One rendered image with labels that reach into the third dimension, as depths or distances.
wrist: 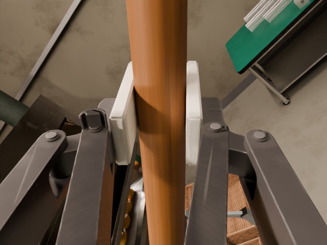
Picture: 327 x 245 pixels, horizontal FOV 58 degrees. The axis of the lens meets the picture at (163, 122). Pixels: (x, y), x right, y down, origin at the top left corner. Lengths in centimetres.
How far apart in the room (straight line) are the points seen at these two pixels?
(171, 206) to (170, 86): 9
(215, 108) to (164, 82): 3
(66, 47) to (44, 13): 48
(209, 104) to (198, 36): 382
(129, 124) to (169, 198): 7
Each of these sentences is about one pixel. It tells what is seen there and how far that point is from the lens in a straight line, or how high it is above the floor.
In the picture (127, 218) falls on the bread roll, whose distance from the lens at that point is 207.
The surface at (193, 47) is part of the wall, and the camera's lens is 402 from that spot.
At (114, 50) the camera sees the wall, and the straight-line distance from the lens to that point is 410.
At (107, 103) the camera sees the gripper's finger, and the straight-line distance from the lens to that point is 17.
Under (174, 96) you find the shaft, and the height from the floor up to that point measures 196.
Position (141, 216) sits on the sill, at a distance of 197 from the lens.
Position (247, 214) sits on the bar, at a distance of 161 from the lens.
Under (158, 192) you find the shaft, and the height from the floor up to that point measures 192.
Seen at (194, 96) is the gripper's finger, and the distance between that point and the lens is 15.
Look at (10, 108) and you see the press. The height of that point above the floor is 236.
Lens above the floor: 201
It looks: 19 degrees down
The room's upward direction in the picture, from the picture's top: 55 degrees counter-clockwise
